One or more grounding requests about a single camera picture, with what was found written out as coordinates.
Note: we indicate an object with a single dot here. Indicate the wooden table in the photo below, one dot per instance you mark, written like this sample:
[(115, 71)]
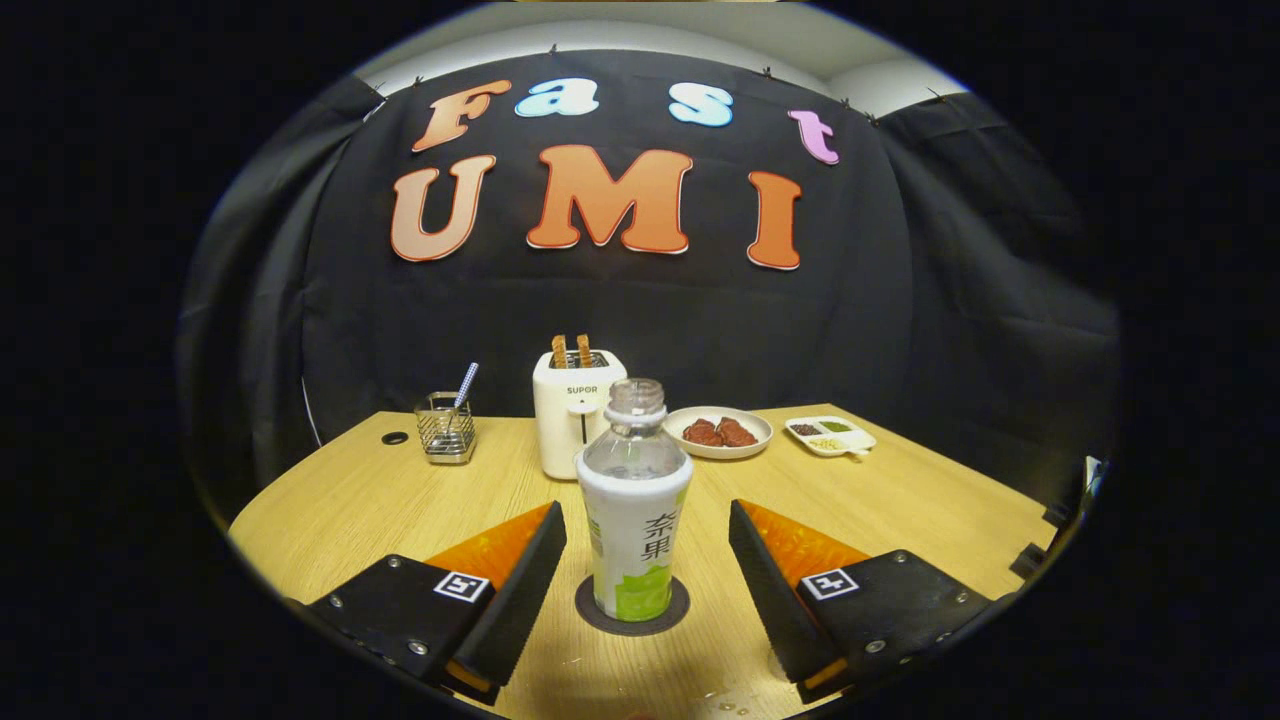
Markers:
[(400, 510)]

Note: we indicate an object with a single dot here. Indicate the white toaster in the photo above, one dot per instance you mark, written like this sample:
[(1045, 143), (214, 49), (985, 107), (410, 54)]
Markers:
[(562, 420)]

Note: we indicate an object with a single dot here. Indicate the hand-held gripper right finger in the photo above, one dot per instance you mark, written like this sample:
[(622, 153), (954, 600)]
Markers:
[(775, 610)]

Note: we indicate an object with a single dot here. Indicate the clear juice bottle white label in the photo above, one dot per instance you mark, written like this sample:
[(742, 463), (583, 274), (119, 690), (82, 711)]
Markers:
[(632, 520)]

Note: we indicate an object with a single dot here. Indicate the white oval plate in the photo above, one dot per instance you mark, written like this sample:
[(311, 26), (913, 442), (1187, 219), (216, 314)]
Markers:
[(755, 445)]

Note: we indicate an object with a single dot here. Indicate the white divided condiment dish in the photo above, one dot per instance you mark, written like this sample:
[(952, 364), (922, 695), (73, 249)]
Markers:
[(830, 438)]

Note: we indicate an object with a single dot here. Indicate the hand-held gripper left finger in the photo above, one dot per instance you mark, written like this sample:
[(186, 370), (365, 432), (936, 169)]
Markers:
[(525, 600)]

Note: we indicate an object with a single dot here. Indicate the black table clamp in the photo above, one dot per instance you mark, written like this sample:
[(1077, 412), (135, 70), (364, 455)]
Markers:
[(1060, 513), (1029, 561)]

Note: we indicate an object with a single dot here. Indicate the brown toast slice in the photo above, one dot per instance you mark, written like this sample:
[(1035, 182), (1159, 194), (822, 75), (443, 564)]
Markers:
[(584, 350), (559, 352)]

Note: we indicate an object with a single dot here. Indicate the brown meat piece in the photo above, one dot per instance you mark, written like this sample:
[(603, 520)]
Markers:
[(701, 433), (738, 432)]

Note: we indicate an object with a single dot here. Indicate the dark brown round coaster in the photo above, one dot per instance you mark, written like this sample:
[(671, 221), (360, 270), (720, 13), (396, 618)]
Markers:
[(585, 610)]

